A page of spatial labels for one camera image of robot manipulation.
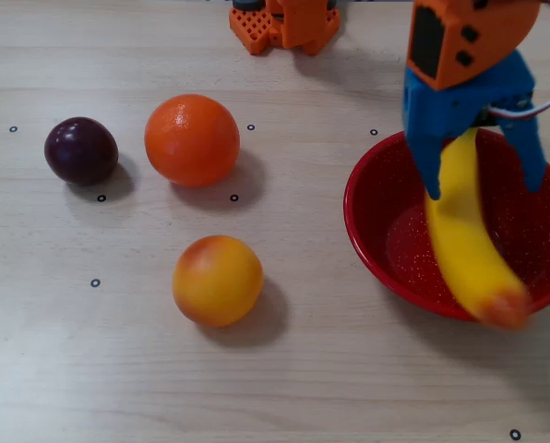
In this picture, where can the red speckled bowl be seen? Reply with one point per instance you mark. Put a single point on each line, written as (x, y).
(390, 198)

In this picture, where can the orange fruit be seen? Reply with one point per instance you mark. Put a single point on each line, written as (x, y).
(192, 140)

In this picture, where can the yellow toy banana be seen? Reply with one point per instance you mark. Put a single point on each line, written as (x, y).
(464, 231)

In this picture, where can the dark purple plum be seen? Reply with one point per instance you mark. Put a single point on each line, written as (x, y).
(81, 151)

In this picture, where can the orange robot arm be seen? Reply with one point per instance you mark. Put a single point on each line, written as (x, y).
(487, 27)

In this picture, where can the orange robot base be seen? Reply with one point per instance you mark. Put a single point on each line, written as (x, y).
(284, 27)

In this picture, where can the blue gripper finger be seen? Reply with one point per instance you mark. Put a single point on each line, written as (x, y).
(429, 166)
(531, 152)

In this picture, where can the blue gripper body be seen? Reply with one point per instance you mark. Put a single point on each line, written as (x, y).
(460, 107)

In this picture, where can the yellow-orange peach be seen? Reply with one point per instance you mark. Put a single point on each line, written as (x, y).
(217, 281)

